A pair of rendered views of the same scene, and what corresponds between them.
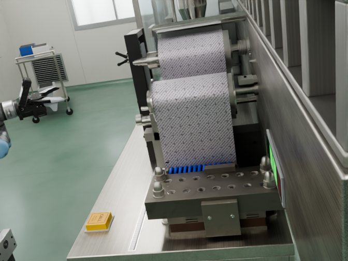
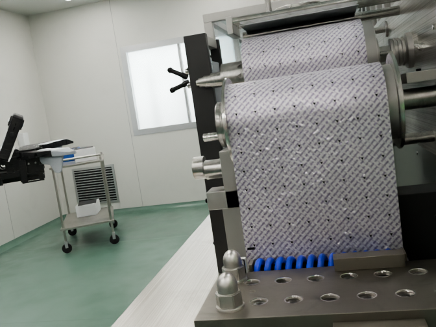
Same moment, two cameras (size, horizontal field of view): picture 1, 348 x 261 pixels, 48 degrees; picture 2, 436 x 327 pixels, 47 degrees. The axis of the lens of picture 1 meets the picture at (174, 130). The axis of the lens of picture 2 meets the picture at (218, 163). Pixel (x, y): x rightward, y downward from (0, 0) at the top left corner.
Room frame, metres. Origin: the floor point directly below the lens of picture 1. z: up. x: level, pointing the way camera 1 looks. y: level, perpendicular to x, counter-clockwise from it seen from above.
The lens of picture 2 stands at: (0.39, 0.04, 1.29)
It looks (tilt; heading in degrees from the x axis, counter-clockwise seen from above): 7 degrees down; 3
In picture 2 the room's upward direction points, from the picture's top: 8 degrees counter-clockwise
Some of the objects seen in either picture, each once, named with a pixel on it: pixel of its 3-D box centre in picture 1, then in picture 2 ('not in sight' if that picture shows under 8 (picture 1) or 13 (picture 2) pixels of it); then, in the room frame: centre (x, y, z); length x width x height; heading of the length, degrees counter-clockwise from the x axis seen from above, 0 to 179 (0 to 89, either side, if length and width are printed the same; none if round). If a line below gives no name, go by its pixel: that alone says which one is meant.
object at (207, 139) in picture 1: (197, 142); (316, 205); (1.14, -0.07, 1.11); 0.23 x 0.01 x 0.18; 80
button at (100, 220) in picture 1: (99, 220); not in sight; (1.10, 0.30, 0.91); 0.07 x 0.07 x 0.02; 80
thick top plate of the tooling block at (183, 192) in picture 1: (214, 190); (360, 307); (1.01, -0.09, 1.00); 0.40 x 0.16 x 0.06; 80
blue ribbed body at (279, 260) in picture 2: (201, 169); (326, 265); (1.12, -0.07, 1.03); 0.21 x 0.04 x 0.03; 80
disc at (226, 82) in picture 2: (156, 100); (233, 122); (1.22, 0.04, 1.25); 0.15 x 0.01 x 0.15; 170
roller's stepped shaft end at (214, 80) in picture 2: (140, 61); (209, 80); (1.48, 0.08, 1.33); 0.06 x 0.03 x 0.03; 80
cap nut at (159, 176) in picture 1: (159, 173); (232, 265); (1.09, 0.07, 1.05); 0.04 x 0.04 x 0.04
